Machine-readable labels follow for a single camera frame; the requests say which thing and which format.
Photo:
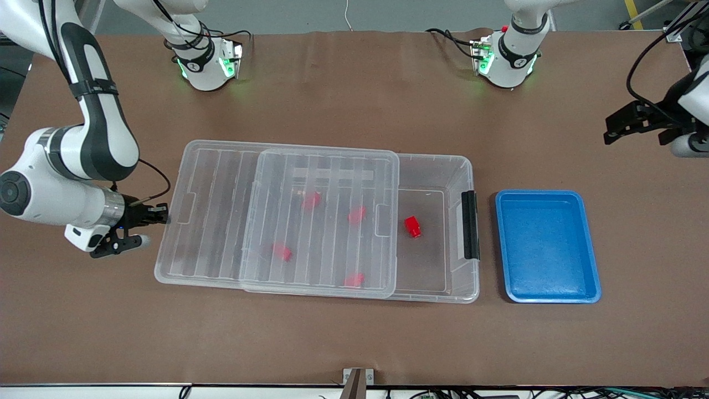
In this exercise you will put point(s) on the blue plastic tray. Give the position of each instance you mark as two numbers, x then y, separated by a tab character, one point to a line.
548	244

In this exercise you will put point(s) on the brown table cover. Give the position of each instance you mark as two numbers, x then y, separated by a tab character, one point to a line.
138	332

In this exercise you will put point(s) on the dark camera stand post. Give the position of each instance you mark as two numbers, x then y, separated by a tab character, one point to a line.
354	388

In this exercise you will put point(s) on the metal base connector panel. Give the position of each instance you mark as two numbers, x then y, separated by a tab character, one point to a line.
232	58
482	55

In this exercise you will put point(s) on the red block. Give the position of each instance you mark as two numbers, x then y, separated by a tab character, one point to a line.
354	280
311	200
412	227
282	252
357	215

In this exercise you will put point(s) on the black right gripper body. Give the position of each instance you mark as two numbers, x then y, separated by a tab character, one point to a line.
134	215

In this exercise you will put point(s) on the metal table edge bracket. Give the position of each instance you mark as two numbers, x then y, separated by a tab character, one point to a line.
370	377

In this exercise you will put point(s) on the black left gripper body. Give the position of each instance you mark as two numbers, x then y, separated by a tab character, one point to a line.
651	119

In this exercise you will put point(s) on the clear plastic storage box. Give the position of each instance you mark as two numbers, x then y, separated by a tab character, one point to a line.
429	260

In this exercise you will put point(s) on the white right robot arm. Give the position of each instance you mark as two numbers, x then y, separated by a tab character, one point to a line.
61	194

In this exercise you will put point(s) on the clear ribbed plastic lid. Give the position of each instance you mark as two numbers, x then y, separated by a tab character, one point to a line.
221	221

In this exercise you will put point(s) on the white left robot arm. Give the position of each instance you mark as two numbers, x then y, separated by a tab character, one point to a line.
512	58

